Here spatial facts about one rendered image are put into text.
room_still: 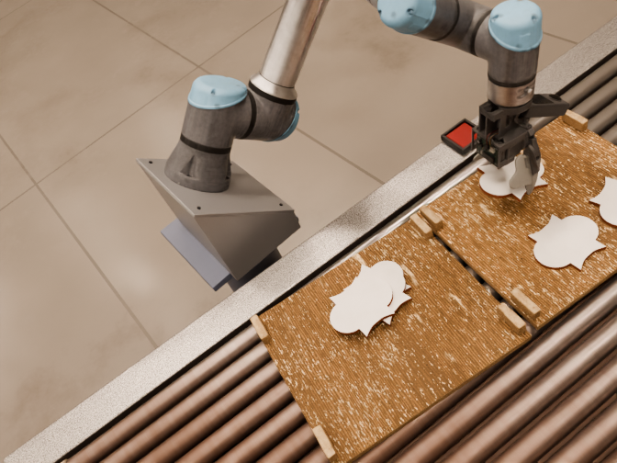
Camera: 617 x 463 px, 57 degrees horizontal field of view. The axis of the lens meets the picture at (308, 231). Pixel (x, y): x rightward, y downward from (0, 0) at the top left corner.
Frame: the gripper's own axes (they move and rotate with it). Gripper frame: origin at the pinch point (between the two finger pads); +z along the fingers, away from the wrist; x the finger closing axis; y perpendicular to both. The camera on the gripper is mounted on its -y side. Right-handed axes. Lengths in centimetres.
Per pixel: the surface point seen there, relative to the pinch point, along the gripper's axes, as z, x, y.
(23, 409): 115, -108, 150
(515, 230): 8.9, 5.6, 3.7
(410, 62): 96, -160, -90
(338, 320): 9.3, 1.0, 42.9
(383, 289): 8.4, 1.2, 32.5
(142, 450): 18, -4, 87
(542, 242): 7.8, 11.6, 2.8
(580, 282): 8.8, 21.7, 3.7
